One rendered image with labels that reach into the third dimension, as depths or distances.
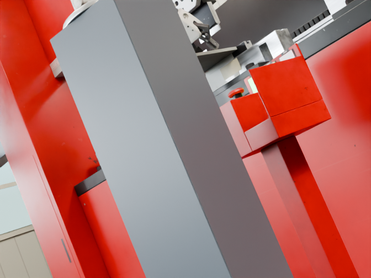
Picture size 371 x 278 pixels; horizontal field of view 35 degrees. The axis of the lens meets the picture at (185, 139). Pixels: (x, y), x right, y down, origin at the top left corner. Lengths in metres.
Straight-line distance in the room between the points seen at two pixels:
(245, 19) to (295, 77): 1.20
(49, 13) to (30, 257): 3.20
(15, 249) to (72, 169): 2.94
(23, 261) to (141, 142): 4.35
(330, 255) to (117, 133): 0.52
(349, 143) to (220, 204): 0.54
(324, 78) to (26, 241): 4.23
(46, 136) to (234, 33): 0.88
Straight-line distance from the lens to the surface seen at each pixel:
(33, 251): 5.41
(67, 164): 2.42
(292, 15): 2.30
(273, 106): 1.19
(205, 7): 1.88
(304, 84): 1.27
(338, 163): 1.50
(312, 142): 1.53
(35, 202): 2.49
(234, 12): 2.47
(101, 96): 1.08
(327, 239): 1.28
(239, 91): 1.33
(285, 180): 1.27
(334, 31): 1.45
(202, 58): 1.72
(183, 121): 1.03
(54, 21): 2.50
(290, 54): 1.32
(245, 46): 1.78
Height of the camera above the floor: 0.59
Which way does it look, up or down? 7 degrees up
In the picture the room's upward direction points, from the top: 23 degrees counter-clockwise
